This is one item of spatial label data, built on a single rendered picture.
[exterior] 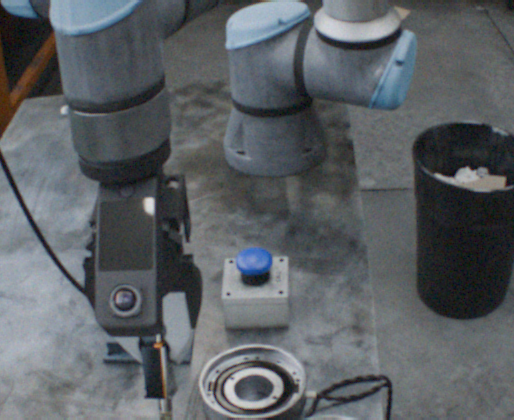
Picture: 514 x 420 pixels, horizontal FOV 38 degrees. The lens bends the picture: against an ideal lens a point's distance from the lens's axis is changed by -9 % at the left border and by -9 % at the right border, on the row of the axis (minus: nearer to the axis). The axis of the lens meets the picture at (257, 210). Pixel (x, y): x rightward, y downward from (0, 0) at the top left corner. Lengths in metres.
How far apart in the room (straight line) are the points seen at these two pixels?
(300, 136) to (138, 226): 0.60
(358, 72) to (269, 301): 0.32
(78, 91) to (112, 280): 0.13
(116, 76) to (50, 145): 0.81
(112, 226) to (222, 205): 0.54
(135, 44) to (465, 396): 1.51
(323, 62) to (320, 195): 0.19
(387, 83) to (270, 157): 0.22
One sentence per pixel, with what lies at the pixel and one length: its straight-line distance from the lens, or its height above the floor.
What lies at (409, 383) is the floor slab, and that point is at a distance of 1.93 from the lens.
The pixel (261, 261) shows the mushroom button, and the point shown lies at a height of 0.87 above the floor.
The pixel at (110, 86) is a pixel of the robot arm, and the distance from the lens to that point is 0.53.
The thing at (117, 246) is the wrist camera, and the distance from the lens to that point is 0.56.
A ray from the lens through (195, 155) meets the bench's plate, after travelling 1.22.
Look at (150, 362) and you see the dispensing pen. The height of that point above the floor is 0.94.
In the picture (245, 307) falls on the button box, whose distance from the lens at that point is 0.88.
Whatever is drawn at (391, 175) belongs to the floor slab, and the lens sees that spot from 2.65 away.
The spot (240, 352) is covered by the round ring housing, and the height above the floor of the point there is 0.84.
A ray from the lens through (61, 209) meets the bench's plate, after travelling 1.15.
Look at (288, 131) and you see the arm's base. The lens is 1.13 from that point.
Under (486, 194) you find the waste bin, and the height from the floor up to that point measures 0.42.
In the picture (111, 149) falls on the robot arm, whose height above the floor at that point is 1.15.
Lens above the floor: 1.41
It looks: 34 degrees down
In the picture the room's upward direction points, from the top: 5 degrees counter-clockwise
